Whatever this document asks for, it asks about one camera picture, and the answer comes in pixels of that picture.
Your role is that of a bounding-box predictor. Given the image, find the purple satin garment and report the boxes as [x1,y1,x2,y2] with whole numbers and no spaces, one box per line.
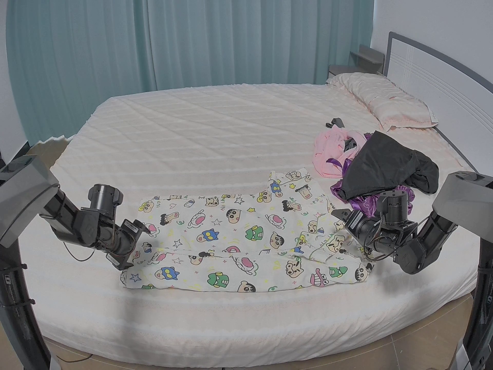
[325,131,418,220]

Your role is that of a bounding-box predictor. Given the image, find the thin black cable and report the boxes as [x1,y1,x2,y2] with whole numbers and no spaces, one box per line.
[57,352,94,362]

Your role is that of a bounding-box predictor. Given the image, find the pink garment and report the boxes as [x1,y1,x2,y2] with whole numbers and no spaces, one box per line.
[312,126,372,178]

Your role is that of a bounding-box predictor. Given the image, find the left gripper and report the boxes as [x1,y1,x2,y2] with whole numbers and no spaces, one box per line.
[108,219,159,272]

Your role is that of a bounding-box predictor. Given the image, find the black garment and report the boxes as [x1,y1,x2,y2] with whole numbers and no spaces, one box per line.
[342,131,440,201]

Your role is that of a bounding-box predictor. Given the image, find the bed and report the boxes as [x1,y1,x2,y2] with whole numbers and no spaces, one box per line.
[33,31,493,361]

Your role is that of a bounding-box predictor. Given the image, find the blue-green curtain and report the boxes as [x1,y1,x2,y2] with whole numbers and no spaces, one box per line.
[7,0,376,143]

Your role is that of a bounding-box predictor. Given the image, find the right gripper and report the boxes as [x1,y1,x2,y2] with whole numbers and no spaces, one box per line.
[331,208,380,242]

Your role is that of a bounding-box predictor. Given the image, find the dark grey garment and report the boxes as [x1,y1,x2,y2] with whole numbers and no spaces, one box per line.
[325,117,366,155]

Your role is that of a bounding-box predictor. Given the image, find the grey bedside table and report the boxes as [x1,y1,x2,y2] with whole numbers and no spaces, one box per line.
[328,45,386,77]

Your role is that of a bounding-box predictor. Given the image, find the white printed pyjama top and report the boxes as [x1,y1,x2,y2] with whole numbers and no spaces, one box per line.
[119,167,375,294]

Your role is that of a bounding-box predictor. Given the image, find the pale pink pillow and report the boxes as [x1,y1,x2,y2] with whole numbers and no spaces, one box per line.
[326,72,440,132]

